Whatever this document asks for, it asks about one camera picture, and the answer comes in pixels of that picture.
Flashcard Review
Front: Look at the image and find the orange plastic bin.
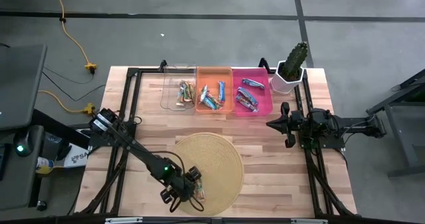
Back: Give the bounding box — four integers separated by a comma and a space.
195, 66, 234, 114

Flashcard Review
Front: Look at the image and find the yellow power cable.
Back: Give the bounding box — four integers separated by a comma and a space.
48, 0, 98, 75
38, 90, 97, 116

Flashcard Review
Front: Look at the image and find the black floor cable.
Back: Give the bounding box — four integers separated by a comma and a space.
42, 66, 107, 102

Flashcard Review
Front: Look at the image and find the round woven straw placemat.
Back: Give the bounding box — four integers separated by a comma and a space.
171, 132, 245, 217

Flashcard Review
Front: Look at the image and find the green cactus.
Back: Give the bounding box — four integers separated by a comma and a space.
281, 41, 309, 82

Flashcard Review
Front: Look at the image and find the dark blue granola bar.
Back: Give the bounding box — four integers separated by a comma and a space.
236, 86, 260, 106
241, 78, 266, 90
234, 94, 260, 114

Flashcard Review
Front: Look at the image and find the dark grey desk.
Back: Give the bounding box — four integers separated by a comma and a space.
0, 44, 48, 132

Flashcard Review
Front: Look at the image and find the clear plastic bin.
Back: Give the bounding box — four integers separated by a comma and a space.
160, 63, 199, 111

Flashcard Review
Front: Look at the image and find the pink plastic bin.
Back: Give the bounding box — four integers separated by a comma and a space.
231, 67, 274, 118

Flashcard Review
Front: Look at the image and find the black device with green light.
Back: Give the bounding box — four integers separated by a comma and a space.
12, 129, 35, 158

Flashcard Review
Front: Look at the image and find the black metal table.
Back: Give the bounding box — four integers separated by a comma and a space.
365, 69, 425, 179

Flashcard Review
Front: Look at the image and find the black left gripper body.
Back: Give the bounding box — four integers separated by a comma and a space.
165, 170, 190, 195

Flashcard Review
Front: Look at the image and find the yellow and white bottle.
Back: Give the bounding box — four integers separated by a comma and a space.
35, 156, 55, 175

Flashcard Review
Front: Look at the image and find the black aluminium table frame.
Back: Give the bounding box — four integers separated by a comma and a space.
74, 59, 358, 224

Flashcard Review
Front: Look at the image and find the white planter pot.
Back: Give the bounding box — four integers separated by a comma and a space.
269, 60, 305, 95

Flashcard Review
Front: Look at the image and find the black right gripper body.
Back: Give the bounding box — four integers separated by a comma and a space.
289, 112, 308, 137

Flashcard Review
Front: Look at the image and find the silver aluminium profile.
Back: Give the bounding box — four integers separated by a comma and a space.
105, 217, 144, 224
291, 218, 329, 224

